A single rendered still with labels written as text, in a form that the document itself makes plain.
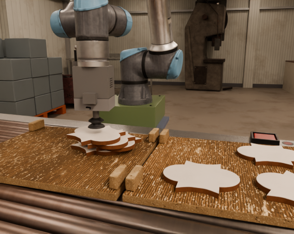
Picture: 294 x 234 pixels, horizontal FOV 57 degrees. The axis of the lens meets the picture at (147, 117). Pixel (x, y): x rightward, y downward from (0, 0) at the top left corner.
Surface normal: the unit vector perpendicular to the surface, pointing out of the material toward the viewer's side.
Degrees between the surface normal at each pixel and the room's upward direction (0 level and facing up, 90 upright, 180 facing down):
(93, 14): 90
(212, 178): 0
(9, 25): 90
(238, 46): 90
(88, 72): 90
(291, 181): 0
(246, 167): 0
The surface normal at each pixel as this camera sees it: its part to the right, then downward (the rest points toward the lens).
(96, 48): 0.34, 0.22
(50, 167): 0.00, -0.97
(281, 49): -0.22, 0.23
